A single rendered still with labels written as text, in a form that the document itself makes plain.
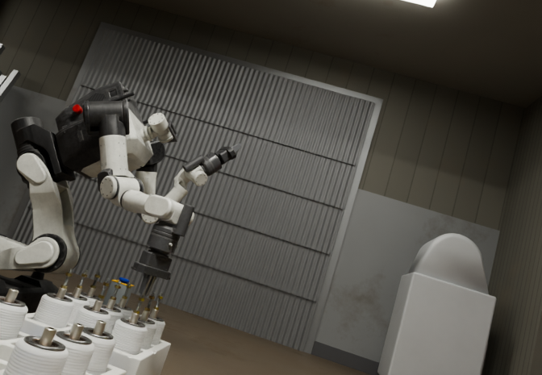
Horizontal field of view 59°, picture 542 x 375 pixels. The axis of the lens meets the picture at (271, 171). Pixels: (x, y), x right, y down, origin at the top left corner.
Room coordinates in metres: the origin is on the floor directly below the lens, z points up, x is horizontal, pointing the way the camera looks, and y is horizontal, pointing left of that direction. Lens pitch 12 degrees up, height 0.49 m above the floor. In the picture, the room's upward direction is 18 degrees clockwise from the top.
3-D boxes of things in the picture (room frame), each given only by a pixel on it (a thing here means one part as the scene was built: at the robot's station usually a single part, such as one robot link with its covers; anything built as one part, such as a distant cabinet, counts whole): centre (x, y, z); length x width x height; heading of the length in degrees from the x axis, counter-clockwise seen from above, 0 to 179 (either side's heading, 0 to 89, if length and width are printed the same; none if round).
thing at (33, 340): (0.97, 0.30, 0.25); 0.08 x 0.08 x 0.01
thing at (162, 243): (1.51, 0.25, 0.46); 0.13 x 0.10 x 0.12; 132
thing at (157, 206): (1.52, 0.28, 0.60); 0.13 x 0.09 x 0.07; 56
